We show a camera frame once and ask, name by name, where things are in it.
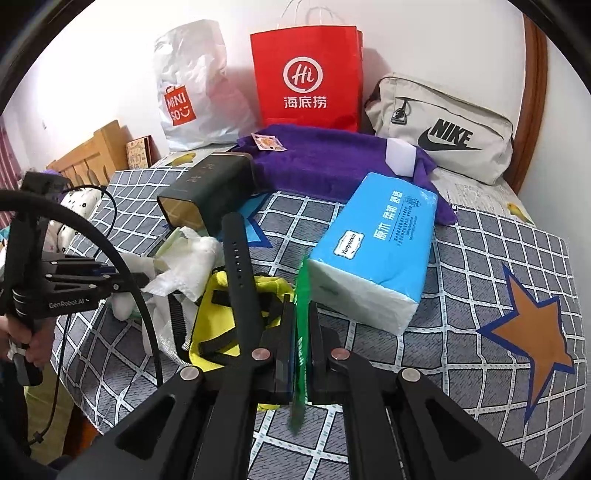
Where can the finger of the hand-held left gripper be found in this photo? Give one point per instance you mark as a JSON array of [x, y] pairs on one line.
[[78, 266], [124, 282]]

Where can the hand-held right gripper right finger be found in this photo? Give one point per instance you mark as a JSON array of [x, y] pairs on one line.
[[315, 355]]

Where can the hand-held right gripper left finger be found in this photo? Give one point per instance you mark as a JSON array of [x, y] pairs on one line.
[[284, 355]]

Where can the green tissue packet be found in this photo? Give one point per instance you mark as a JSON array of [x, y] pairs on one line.
[[302, 323]]

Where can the white gloves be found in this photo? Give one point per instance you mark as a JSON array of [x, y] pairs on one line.
[[184, 272]]

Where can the light green soft packet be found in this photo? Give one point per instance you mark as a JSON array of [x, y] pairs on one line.
[[173, 242]]

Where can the person's left hand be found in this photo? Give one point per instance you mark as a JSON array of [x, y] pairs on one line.
[[40, 344]]

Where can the white spotted plush toy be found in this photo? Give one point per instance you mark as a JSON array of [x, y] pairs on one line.
[[78, 212]]

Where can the wooden headboard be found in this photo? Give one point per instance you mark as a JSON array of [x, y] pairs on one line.
[[97, 147]]

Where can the dark green tin box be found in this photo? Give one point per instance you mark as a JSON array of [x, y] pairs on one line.
[[207, 184]]

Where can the patterned brown box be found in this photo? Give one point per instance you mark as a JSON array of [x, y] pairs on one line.
[[138, 152]]

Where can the blue tissue pack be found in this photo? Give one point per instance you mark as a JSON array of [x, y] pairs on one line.
[[378, 240]]

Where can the pastel printed bed sheet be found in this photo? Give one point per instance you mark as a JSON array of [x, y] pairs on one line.
[[60, 406]]

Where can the grey checked star blanket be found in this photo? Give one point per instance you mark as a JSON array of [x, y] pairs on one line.
[[461, 286]]

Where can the purple towel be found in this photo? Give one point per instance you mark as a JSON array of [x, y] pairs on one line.
[[323, 161]]

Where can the small sticker packet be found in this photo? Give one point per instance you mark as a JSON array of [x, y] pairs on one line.
[[268, 142]]

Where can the white plastic shopping bag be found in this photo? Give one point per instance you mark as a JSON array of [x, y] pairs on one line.
[[194, 69]]

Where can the bird print bed sheet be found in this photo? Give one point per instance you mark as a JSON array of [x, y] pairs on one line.
[[480, 198]]

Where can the beige crossbody bag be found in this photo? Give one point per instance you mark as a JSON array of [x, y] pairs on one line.
[[461, 115]]

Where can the red paper bag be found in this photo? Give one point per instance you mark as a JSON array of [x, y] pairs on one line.
[[304, 55]]

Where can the brown wooden frame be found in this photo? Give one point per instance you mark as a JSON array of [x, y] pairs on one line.
[[535, 92]]

